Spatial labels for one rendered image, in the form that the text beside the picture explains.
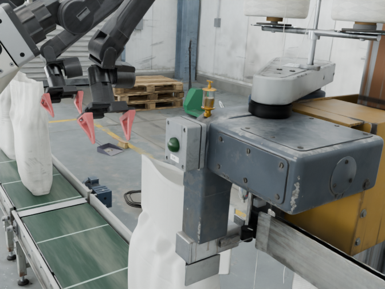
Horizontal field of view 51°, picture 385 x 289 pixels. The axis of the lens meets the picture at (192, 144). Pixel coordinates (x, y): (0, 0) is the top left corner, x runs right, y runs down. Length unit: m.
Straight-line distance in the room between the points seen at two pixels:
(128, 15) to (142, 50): 8.20
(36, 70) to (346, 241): 7.80
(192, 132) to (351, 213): 0.40
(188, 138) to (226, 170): 0.09
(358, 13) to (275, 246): 0.51
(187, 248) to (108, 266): 1.16
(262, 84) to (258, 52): 7.27
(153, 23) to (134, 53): 0.79
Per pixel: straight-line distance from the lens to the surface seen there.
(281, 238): 0.91
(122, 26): 1.08
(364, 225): 1.00
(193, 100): 6.47
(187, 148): 0.75
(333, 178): 0.70
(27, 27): 0.98
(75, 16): 1.00
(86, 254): 2.12
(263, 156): 0.67
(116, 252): 2.11
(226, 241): 0.94
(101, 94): 1.08
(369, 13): 0.88
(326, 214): 0.99
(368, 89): 1.12
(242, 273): 2.67
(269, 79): 0.81
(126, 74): 1.13
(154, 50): 9.43
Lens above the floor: 1.53
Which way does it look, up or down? 18 degrees down
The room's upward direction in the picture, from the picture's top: 3 degrees clockwise
